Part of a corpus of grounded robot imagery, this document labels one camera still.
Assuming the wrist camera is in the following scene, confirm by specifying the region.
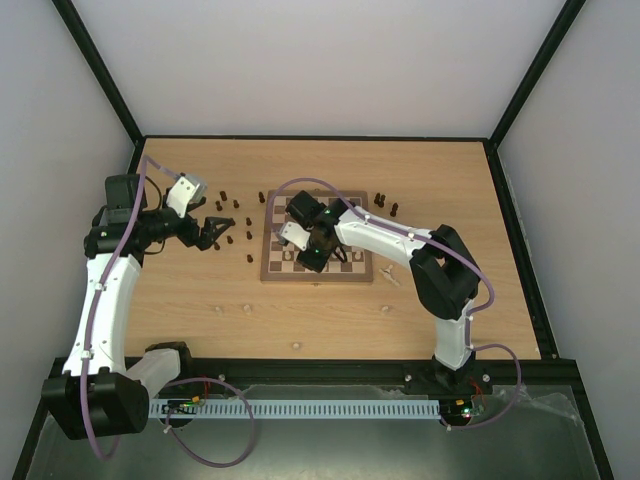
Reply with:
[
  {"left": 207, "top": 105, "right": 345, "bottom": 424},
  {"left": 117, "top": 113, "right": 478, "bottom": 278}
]
[
  {"left": 166, "top": 174, "right": 207, "bottom": 218},
  {"left": 278, "top": 221, "right": 310, "bottom": 251}
]

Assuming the wooden chess board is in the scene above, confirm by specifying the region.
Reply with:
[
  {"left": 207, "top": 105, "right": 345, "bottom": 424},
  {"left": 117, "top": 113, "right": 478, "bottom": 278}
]
[{"left": 260, "top": 189, "right": 373, "bottom": 284}]

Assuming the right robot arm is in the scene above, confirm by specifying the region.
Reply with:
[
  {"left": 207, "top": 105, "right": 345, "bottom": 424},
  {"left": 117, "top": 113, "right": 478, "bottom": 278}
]
[{"left": 278, "top": 191, "right": 495, "bottom": 392}]

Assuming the black frame rail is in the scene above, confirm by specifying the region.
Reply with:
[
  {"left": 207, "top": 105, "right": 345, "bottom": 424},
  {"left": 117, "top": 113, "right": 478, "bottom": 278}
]
[{"left": 49, "top": 357, "right": 581, "bottom": 396}]

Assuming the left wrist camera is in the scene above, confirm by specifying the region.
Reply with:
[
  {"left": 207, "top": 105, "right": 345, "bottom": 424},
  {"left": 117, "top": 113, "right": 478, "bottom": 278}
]
[{"left": 166, "top": 174, "right": 207, "bottom": 218}]

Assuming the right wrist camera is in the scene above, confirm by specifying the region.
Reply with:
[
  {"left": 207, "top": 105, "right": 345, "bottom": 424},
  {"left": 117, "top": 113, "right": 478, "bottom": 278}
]
[{"left": 278, "top": 221, "right": 310, "bottom": 251}]

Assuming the white slotted cable duct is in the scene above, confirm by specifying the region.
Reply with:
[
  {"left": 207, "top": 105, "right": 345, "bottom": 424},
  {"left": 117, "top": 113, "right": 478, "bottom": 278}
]
[{"left": 149, "top": 398, "right": 441, "bottom": 420}]

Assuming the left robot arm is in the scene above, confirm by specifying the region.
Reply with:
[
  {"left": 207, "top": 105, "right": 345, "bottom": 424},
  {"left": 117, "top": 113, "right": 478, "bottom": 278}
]
[{"left": 41, "top": 174, "right": 234, "bottom": 440}]

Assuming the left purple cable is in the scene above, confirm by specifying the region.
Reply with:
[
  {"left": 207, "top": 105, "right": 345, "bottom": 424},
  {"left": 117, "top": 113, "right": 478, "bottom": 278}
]
[{"left": 79, "top": 155, "right": 256, "bottom": 467}]

